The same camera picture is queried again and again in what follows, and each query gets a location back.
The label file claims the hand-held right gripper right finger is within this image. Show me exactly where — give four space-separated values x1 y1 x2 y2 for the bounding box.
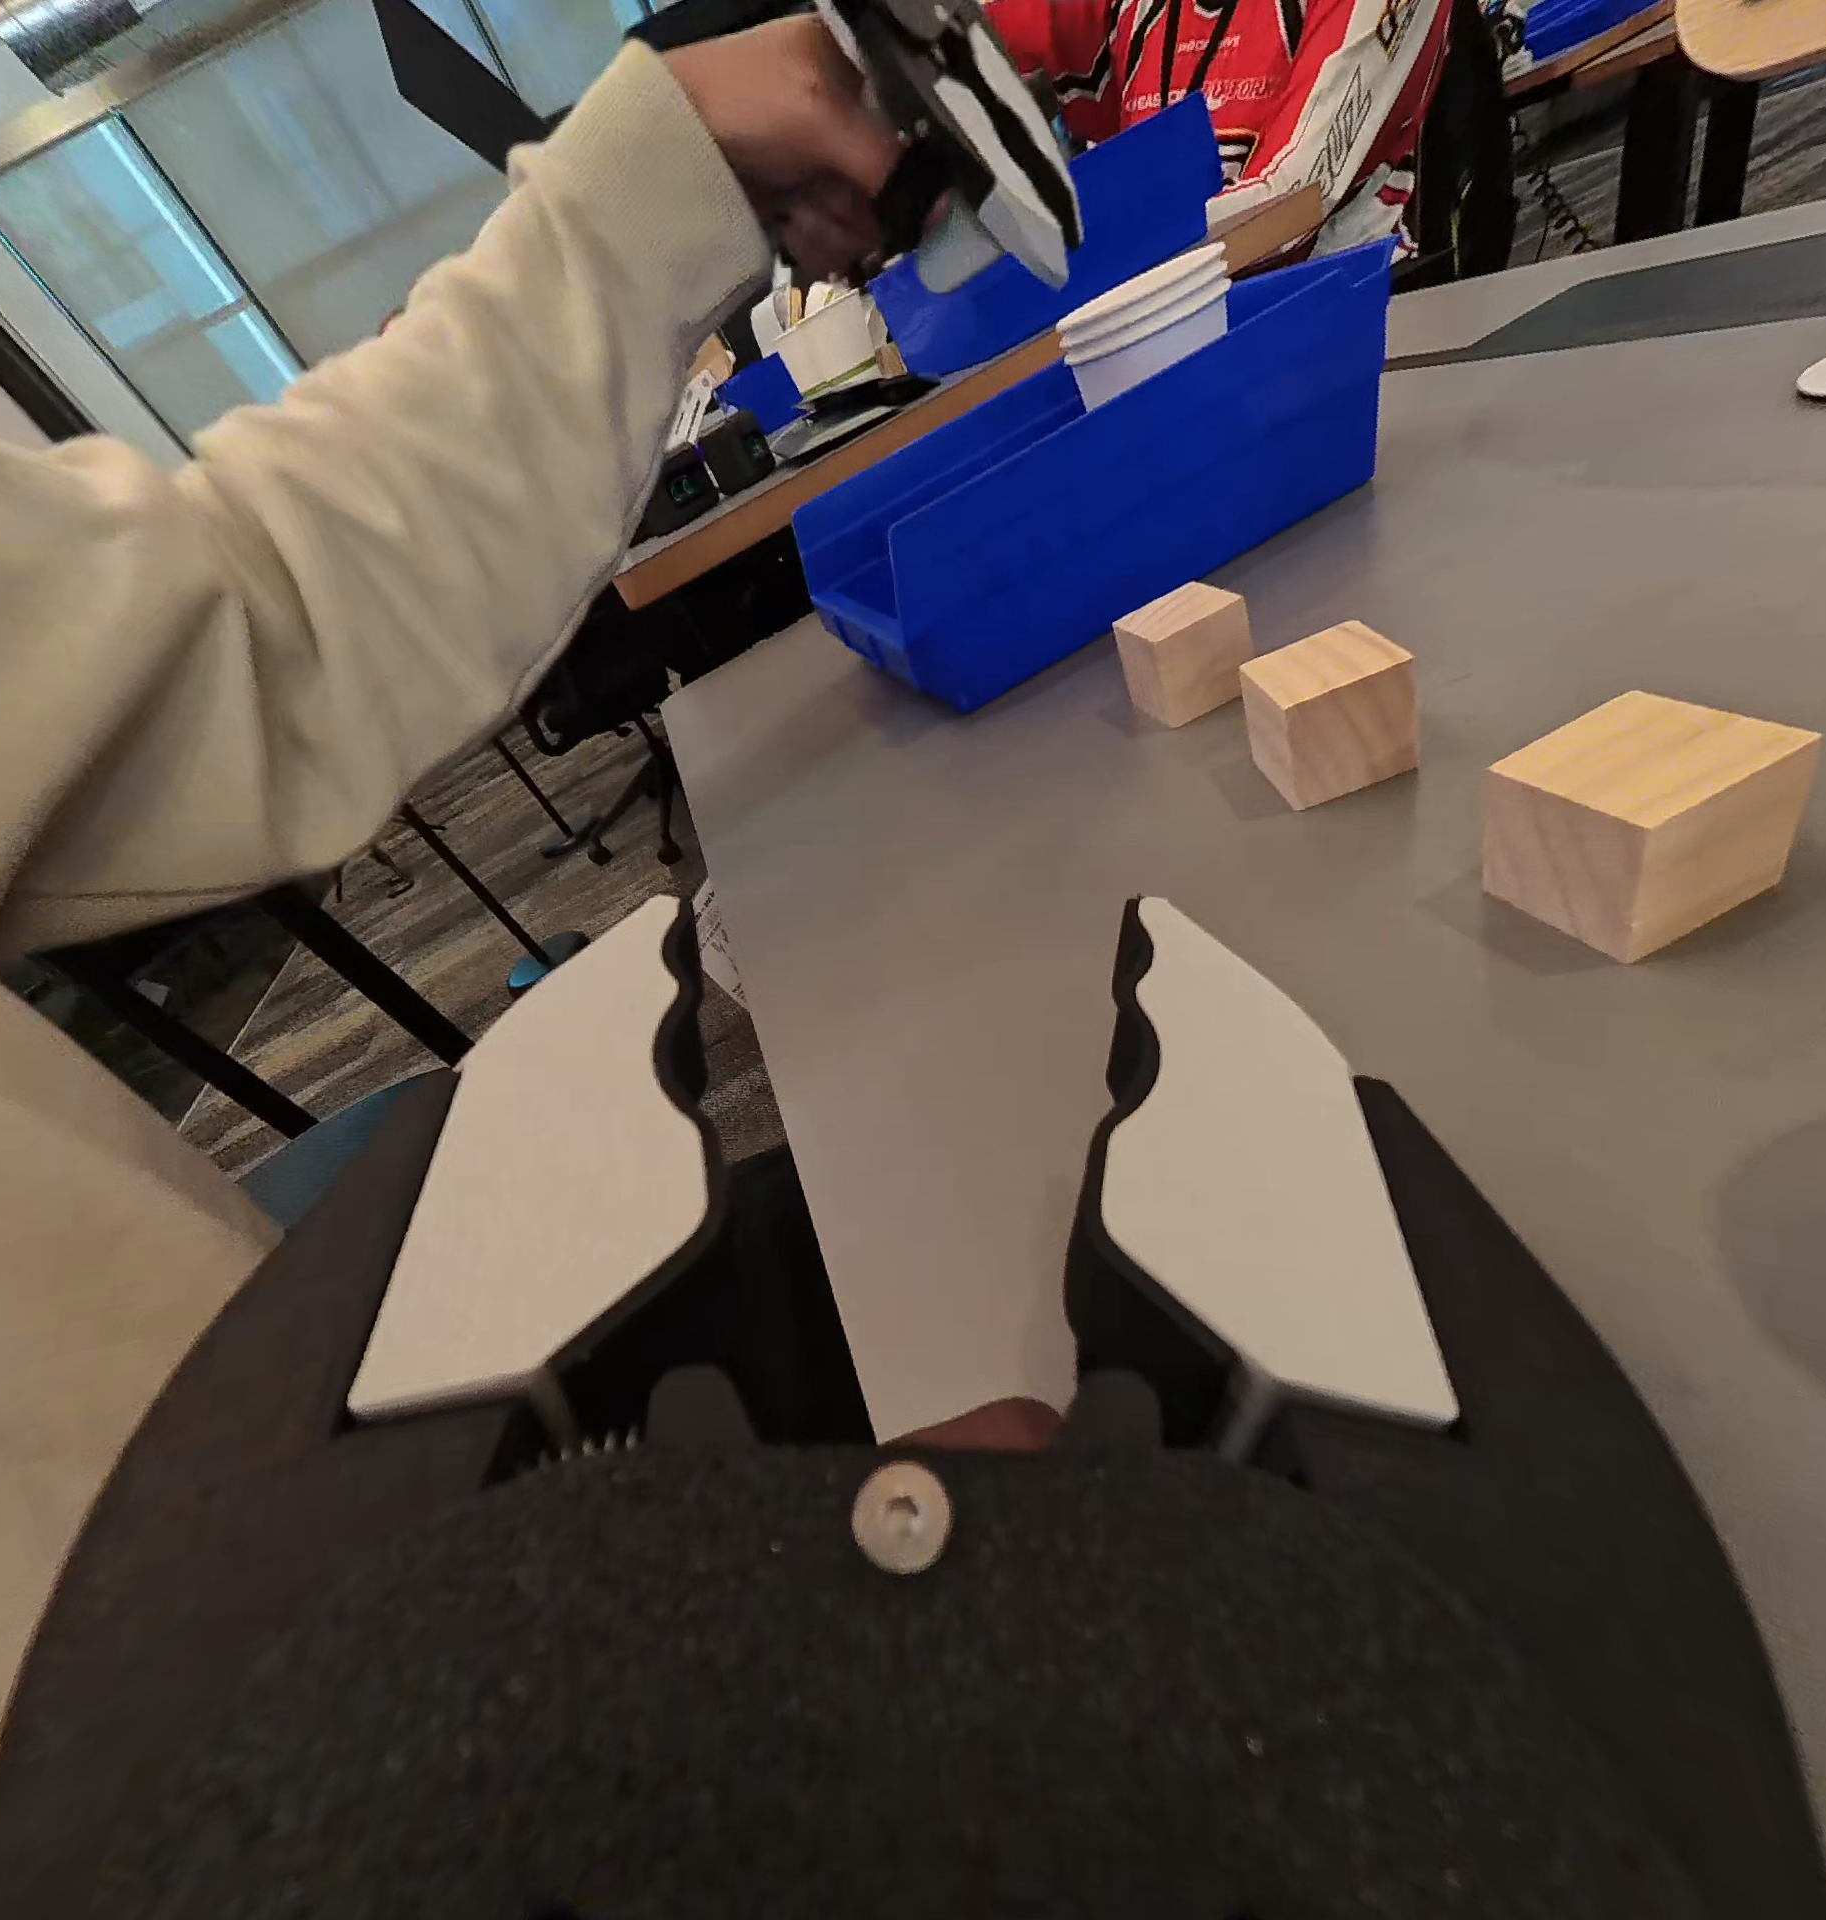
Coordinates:
1063 894 1464 1464

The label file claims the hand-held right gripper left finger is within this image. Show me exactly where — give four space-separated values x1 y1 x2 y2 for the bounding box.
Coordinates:
346 894 727 1464

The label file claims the stack of white paper cups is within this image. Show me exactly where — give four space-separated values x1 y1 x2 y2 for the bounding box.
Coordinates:
1055 242 1234 414

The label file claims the person's left forearm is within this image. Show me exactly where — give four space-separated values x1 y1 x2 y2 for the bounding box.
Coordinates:
178 44 778 887

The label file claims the wooden cube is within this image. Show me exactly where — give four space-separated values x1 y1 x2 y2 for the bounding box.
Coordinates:
1238 617 1419 814
1111 581 1256 730
1481 691 1826 965

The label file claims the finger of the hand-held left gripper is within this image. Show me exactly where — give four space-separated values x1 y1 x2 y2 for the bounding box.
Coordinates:
912 196 1009 297
936 37 1084 288

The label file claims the person's cream sweater torso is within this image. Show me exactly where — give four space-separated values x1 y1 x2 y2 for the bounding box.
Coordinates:
0 949 290 1818

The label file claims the person's left hand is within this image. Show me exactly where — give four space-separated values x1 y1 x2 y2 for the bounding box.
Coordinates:
659 16 918 288

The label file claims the blue plastic bin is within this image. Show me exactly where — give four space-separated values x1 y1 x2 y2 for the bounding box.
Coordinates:
789 237 1397 714
867 94 1228 379

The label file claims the teal chair seat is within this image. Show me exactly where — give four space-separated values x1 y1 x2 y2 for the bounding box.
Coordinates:
245 1073 458 1223

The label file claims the white cup holding utensils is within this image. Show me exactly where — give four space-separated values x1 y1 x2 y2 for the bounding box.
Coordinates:
763 283 891 403

